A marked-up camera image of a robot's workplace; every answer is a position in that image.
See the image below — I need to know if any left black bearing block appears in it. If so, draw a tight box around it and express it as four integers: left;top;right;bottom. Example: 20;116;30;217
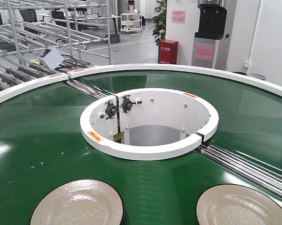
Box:
105;100;118;119

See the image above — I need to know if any black water dispenser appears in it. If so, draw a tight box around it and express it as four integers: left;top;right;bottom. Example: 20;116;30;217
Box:
192;0;227;68

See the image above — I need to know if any black bearing block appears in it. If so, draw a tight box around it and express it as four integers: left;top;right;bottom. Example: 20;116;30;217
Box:
121;95;133;113
105;100;118;119

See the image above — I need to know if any steel rollers right gap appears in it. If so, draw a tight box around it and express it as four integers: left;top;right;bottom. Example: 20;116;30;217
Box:
196;144;282;199

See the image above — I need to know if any red fire extinguisher box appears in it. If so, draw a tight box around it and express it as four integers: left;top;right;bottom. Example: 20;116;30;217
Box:
158;39;178;64

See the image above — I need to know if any green potted plant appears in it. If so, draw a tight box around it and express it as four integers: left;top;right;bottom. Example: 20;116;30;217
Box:
151;0;167;45

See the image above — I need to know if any white rim segment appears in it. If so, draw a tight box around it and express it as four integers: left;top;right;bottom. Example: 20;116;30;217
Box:
67;63;282;97
0;73;68;104

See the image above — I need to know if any white cart shelf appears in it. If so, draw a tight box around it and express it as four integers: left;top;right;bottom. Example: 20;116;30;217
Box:
120;13;142;33

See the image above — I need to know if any green circular conveyor belt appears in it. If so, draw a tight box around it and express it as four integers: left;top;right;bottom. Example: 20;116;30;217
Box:
0;70;282;225

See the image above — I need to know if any metal roller rack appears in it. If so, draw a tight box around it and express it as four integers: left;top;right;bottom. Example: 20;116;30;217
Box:
0;0;112;94

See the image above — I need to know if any cream plate black rim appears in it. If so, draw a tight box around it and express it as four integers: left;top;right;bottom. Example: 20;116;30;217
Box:
196;184;282;225
30;179;124;225

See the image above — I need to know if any pink wall notice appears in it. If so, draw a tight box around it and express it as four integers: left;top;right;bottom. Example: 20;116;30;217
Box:
171;10;186;24

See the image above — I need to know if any white inner ring guard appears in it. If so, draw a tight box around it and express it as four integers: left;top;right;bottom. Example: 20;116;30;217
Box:
80;88;219;160

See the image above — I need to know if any white outer rim left segment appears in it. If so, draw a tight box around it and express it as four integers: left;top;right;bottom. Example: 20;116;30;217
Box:
0;73;68;104

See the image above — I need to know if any white control box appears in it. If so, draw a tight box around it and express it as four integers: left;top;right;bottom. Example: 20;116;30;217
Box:
38;46;64;69

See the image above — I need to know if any white outer rim right segment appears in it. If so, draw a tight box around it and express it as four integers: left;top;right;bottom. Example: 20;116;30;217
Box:
67;63;282;97

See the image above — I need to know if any right black bearing block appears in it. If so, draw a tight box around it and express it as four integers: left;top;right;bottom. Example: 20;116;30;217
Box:
121;95;133;113

